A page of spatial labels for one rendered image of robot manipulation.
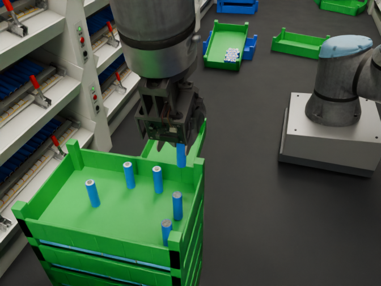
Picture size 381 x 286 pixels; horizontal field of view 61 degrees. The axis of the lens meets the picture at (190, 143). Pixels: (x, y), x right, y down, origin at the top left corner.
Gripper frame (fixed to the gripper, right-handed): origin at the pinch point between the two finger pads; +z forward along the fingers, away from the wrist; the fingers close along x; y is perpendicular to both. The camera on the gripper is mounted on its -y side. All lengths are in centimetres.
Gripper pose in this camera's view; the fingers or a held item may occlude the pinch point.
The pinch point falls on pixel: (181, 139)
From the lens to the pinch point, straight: 58.4
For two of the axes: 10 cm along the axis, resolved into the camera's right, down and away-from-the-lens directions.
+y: -2.2, 8.0, -5.6
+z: 0.7, 5.9, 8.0
